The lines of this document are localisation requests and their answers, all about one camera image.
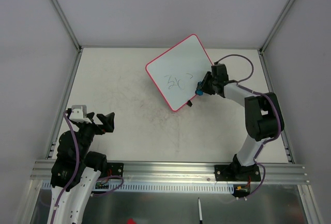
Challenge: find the blue whiteboard eraser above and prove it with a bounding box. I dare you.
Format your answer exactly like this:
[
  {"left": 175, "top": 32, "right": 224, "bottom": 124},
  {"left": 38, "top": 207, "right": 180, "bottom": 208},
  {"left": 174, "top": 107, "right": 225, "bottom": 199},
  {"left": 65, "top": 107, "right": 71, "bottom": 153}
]
[{"left": 195, "top": 89, "right": 204, "bottom": 96}]

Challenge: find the pink framed whiteboard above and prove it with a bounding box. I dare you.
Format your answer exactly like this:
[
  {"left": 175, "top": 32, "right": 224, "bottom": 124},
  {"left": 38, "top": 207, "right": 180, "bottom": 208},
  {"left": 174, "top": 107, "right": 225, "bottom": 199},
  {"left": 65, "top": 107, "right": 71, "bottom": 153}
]
[{"left": 145, "top": 34, "right": 212, "bottom": 112}]

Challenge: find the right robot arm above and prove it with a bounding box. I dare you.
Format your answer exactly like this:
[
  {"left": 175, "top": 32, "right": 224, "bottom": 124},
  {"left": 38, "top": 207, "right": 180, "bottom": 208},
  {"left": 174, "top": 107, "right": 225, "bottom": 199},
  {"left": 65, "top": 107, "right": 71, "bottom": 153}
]
[{"left": 195, "top": 72, "right": 284, "bottom": 182}]

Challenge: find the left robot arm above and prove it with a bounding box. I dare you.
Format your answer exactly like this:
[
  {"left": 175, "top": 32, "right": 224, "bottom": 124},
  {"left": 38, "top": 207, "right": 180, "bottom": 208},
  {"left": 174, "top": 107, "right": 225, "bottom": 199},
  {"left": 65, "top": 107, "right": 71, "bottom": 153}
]
[{"left": 47, "top": 109, "right": 122, "bottom": 223}]

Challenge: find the black whiteboard foot clip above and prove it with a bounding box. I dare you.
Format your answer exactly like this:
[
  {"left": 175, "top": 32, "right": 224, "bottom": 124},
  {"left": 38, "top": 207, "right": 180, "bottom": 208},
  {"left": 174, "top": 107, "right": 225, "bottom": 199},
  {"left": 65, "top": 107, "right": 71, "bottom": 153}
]
[{"left": 186, "top": 100, "right": 193, "bottom": 107}]

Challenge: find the red object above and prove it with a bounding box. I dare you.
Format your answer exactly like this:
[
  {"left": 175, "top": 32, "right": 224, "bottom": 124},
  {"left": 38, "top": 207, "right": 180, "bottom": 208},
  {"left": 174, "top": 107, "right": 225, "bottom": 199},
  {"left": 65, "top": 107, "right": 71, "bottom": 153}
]
[{"left": 127, "top": 218, "right": 137, "bottom": 224}]

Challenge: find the white marker pen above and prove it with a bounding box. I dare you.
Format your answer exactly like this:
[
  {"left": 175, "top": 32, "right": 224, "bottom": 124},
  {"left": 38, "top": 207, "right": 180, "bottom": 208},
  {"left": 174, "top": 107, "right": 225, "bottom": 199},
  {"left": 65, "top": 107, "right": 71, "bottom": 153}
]
[{"left": 198, "top": 198, "right": 203, "bottom": 224}]

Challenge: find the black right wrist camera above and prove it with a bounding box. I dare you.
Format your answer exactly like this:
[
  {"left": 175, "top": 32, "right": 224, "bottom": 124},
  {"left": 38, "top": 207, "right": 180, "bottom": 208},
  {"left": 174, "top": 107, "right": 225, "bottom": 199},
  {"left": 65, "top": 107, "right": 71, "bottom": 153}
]
[{"left": 211, "top": 64, "right": 229, "bottom": 82}]

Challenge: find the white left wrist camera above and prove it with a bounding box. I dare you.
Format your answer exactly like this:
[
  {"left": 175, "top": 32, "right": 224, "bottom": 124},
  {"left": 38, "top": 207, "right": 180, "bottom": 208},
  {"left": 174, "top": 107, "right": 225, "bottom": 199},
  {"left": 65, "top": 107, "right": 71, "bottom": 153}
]
[{"left": 69, "top": 105, "right": 90, "bottom": 123}]

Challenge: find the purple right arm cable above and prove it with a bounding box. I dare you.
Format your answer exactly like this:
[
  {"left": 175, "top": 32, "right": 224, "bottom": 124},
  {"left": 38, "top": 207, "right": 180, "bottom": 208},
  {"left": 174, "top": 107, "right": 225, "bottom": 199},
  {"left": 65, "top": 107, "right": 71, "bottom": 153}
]
[{"left": 213, "top": 54, "right": 282, "bottom": 201}]

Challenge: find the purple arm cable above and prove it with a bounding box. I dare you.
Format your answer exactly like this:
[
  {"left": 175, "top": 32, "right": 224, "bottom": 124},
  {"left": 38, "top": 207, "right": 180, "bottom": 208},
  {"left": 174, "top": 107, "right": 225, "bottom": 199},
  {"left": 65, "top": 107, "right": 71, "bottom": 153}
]
[
  {"left": 49, "top": 109, "right": 124, "bottom": 224},
  {"left": 213, "top": 54, "right": 282, "bottom": 201}
]

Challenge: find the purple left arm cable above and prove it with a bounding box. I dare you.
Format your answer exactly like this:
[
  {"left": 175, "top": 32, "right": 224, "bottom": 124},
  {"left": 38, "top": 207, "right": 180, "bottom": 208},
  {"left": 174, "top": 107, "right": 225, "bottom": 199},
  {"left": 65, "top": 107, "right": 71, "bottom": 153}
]
[{"left": 49, "top": 109, "right": 124, "bottom": 224}]

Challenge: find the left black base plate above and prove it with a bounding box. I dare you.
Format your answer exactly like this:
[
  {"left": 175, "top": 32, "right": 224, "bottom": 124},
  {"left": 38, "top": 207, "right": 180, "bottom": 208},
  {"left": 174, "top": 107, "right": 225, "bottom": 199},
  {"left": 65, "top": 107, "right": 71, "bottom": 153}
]
[{"left": 106, "top": 162, "right": 124, "bottom": 176}]

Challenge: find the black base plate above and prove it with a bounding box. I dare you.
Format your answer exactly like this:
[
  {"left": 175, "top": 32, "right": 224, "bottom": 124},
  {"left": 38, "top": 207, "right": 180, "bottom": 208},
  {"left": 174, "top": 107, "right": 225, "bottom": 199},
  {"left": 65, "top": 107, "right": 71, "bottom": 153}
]
[
  {"left": 214, "top": 165, "right": 261, "bottom": 182},
  {"left": 106, "top": 162, "right": 124, "bottom": 176}
]

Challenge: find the white slotted cable duct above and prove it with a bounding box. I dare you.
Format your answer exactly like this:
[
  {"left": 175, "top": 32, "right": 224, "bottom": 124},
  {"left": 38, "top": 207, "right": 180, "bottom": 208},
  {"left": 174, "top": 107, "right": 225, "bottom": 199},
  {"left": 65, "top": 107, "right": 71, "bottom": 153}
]
[{"left": 41, "top": 181, "right": 235, "bottom": 194}]

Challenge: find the aluminium mounting rail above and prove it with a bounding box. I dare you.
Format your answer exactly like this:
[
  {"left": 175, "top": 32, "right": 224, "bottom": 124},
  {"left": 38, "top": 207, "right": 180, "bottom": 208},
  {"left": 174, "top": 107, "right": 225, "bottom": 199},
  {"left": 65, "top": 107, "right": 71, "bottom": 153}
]
[{"left": 30, "top": 159, "right": 310, "bottom": 185}]

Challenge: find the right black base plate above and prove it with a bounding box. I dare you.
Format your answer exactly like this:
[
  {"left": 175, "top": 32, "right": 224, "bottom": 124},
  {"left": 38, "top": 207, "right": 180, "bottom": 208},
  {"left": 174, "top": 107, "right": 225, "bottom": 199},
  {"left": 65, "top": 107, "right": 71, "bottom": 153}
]
[{"left": 214, "top": 165, "right": 261, "bottom": 182}]

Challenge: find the left aluminium frame post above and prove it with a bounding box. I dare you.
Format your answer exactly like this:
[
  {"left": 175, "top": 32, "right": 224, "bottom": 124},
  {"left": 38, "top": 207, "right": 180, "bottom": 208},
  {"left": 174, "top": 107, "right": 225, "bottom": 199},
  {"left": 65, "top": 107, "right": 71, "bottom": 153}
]
[{"left": 50, "top": 0, "right": 82, "bottom": 52}]

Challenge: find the aluminium frame post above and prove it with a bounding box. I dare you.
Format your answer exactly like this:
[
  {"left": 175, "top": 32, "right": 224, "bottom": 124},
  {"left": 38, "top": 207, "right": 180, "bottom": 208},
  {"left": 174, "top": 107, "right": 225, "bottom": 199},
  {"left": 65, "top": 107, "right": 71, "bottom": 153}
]
[
  {"left": 259, "top": 0, "right": 296, "bottom": 55},
  {"left": 50, "top": 0, "right": 82, "bottom": 52}
]

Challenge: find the right aluminium frame post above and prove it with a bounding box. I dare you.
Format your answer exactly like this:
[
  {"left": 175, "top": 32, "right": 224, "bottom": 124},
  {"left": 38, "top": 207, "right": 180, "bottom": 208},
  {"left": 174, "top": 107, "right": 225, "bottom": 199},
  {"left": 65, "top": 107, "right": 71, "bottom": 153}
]
[{"left": 259, "top": 0, "right": 296, "bottom": 55}]

